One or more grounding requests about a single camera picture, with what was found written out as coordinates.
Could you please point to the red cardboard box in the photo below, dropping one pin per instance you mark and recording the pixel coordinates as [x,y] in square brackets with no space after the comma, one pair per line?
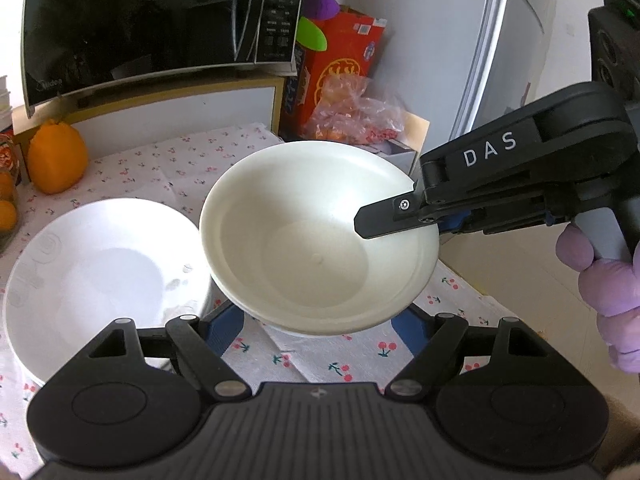
[345,55]

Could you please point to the cherry print tablecloth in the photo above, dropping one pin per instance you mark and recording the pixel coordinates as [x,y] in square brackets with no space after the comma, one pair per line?
[165,170]

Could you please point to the purple toy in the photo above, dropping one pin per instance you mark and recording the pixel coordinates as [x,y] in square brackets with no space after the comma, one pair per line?
[321,7]

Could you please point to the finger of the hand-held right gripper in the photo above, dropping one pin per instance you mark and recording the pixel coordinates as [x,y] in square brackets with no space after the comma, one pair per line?
[385,217]
[454,224]

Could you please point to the glass jar of small oranges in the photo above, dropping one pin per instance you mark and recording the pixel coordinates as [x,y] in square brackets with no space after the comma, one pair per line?
[6,200]

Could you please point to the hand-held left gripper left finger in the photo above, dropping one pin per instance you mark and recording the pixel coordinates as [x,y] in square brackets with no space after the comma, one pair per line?
[222,329]

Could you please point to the plastic bag of small oranges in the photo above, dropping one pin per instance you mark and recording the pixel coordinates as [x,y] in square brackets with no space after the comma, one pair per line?
[357,115]

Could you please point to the person's right hand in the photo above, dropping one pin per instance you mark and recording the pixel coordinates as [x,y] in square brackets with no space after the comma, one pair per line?
[615,305]

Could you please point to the plain orange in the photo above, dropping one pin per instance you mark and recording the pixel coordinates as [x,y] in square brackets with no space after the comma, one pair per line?
[56,157]

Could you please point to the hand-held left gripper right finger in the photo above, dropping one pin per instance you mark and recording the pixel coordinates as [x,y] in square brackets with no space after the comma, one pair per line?
[414,325]

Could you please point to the black microwave oven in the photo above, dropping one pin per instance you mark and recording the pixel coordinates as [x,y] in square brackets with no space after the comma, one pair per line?
[150,20]

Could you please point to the green toy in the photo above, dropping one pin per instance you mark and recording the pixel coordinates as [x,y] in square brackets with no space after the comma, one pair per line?
[311,35]

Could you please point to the small cream bowl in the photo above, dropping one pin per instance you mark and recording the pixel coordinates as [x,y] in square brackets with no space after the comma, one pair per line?
[320,255]

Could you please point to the grey refrigerator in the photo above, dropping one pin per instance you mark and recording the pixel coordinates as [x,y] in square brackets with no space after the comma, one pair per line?
[540,35]

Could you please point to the white plate with grey flowers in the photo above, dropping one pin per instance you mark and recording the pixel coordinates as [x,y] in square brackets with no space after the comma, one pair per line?
[100,280]

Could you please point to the white and dark cardboard box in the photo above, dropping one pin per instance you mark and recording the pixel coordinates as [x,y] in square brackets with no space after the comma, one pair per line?
[410,145]

